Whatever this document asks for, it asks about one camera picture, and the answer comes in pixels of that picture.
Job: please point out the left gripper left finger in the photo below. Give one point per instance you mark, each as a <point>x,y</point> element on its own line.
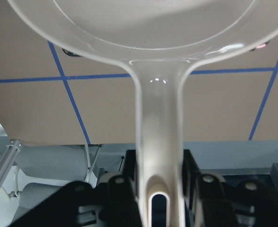
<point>110,204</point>

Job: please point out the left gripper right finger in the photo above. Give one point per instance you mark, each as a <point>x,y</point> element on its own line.
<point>212,202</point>

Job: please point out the beige plastic dustpan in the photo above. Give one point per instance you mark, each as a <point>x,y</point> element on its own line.
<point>159,43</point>

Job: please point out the black lined trash bin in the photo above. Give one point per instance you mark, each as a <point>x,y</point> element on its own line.
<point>71,54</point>

